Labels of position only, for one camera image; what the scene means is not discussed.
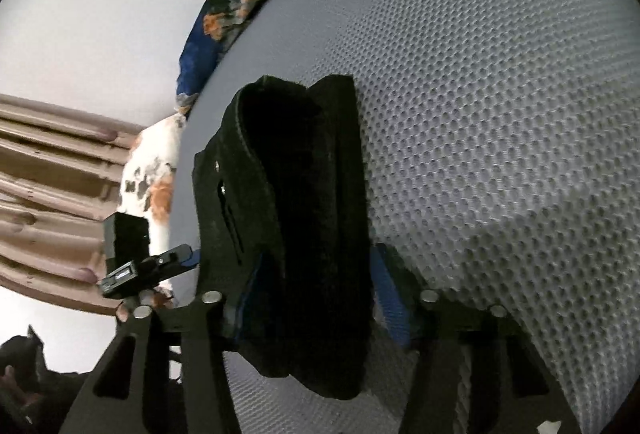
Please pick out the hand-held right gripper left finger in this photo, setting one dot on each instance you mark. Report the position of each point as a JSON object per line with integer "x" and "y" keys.
{"x": 241, "y": 309}

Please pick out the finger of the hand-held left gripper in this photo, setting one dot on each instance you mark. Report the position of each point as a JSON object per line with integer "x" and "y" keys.
{"x": 180, "y": 258}

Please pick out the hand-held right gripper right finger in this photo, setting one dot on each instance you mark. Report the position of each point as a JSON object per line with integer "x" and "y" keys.
{"x": 391, "y": 294}

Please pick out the black pants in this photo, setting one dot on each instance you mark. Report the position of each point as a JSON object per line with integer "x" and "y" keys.
{"x": 300, "y": 214}

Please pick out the person's left hand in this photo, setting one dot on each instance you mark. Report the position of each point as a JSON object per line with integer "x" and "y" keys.
{"x": 159, "y": 300}

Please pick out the beige curtain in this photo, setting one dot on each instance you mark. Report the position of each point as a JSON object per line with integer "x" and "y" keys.
{"x": 50, "y": 224}

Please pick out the white floral pillow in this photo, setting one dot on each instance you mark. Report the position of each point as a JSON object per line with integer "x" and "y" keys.
{"x": 150, "y": 164}

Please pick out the grey mesh bed mat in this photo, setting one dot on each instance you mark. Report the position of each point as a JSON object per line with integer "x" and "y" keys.
{"x": 475, "y": 114}

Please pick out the blue floral blanket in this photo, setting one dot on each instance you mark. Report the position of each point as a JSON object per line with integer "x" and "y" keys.
{"x": 200, "y": 59}

